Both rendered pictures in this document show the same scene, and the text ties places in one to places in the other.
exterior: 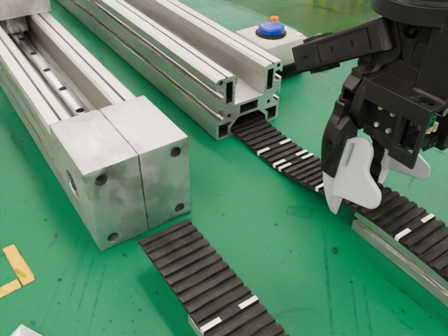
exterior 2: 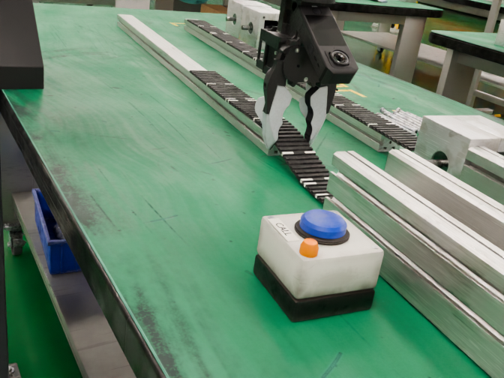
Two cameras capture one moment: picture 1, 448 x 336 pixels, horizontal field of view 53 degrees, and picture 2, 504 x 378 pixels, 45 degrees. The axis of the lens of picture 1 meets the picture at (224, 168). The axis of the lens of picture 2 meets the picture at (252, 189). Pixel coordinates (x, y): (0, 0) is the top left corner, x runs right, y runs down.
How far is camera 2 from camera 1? 114 cm
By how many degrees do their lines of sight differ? 117
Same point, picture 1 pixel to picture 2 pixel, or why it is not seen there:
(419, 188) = (221, 157)
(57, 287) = not seen: hidden behind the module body
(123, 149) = (463, 118)
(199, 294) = (397, 130)
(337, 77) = (202, 255)
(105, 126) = (485, 129)
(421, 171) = (259, 105)
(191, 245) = (404, 142)
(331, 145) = (331, 89)
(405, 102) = not seen: hidden behind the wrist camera
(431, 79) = not seen: hidden behind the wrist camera
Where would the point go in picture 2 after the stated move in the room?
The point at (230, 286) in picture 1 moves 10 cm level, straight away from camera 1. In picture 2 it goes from (382, 128) to (380, 148)
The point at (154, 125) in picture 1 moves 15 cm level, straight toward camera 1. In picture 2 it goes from (450, 123) to (420, 93)
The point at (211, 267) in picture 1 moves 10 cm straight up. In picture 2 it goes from (391, 135) to (407, 70)
